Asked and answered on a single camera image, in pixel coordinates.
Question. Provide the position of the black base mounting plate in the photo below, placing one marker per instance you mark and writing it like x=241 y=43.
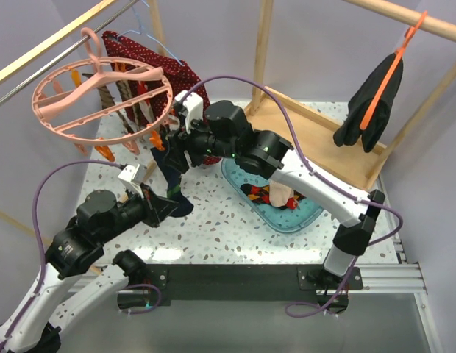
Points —
x=253 y=283

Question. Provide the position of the red black argyle sock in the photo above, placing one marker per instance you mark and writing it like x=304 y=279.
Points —
x=261 y=195

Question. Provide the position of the orange plastic hanger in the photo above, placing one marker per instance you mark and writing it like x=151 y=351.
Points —
x=398 y=57

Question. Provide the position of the red polka dot garment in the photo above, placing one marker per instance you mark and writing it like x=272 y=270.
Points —
x=180 y=76

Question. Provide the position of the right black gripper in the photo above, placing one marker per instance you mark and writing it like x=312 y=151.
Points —
x=179 y=142

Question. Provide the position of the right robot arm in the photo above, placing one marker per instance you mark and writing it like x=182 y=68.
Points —
x=222 y=130

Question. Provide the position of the wooden clothes rack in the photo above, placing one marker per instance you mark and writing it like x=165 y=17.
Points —
x=350 y=164
x=29 y=57

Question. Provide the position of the right wooden clothes rack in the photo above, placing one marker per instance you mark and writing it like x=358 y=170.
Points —
x=350 y=164

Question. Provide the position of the blue wire hanger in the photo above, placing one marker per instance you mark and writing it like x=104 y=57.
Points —
x=157 y=34

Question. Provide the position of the navy green striped sock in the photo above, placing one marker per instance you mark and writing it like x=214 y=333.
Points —
x=173 y=191

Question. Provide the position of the brown striped hanging socks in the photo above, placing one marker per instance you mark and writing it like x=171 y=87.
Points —
x=133 y=118

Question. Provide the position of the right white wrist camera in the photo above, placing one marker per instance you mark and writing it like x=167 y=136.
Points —
x=192 y=108

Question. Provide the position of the black hanging garment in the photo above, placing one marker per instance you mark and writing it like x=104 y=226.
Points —
x=350 y=133

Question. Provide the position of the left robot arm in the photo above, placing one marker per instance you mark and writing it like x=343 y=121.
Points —
x=46 y=314

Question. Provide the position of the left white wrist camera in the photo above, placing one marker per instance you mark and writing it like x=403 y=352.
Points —
x=132 y=178

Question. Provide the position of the left wooden clothes rack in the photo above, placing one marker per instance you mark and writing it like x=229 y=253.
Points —
x=29 y=57

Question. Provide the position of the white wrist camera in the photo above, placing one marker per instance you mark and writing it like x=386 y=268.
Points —
x=132 y=178
x=192 y=108

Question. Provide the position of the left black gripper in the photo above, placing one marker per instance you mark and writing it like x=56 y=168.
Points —
x=157 y=208

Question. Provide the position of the teal plastic basin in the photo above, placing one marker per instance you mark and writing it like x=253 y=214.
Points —
x=284 y=221

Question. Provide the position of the beige sock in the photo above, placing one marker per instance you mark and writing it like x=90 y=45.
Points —
x=281 y=195

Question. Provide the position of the pink round sock hanger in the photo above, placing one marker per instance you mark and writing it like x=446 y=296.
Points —
x=106 y=71

